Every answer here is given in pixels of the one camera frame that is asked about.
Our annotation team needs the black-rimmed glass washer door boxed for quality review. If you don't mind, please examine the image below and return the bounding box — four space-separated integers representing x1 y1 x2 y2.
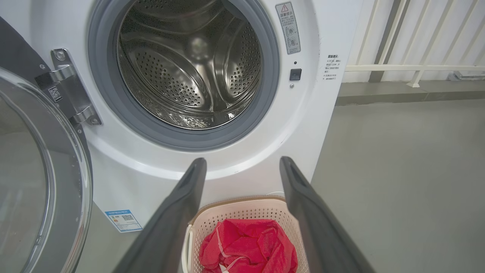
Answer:
0 17 94 273

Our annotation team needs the cream laundry basket brown rim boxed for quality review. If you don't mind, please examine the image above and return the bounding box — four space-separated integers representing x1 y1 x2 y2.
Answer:
181 195 316 273

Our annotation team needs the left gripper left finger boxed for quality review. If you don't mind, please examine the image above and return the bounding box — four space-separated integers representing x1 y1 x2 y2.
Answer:
113 157 208 273

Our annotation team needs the white front-load washing machine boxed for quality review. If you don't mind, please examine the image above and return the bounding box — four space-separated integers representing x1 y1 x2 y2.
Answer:
0 0 365 234

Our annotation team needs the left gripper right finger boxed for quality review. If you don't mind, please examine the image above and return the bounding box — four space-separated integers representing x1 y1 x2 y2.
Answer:
279 156 376 273

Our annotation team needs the red garment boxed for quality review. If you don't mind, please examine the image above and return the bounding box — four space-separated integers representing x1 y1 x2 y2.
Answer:
199 218 299 273

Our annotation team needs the white metal railing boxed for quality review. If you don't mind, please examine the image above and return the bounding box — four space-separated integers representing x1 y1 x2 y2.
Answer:
344 0 485 88

